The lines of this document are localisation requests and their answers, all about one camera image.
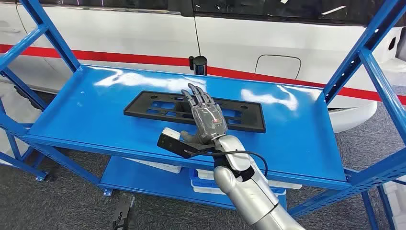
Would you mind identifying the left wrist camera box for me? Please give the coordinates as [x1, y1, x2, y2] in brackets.
[113, 193, 137, 230]

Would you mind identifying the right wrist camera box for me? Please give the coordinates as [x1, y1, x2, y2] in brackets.
[157, 127, 217, 160]

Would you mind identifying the white foam box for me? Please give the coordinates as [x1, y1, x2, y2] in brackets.
[382, 182, 406, 230]

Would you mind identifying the black plastic plate frame part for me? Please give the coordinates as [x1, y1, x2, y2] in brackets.
[123, 90, 266, 134]

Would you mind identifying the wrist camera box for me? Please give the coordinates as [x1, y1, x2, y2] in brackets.
[113, 193, 137, 230]
[157, 127, 217, 160]

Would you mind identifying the blue plastic crate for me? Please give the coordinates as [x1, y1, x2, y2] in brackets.
[189, 168, 287, 196]

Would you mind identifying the white car with red stripe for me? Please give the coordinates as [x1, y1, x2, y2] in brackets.
[0, 0, 406, 134]

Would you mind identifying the blue metal shelf rack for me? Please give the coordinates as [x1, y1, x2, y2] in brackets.
[0, 0, 406, 230]

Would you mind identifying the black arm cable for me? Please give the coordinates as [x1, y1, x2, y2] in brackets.
[187, 149, 269, 178]

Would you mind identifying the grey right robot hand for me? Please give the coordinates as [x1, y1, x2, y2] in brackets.
[180, 83, 228, 145]

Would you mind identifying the black stanchion post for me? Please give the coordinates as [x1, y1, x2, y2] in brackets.
[189, 55, 208, 76]

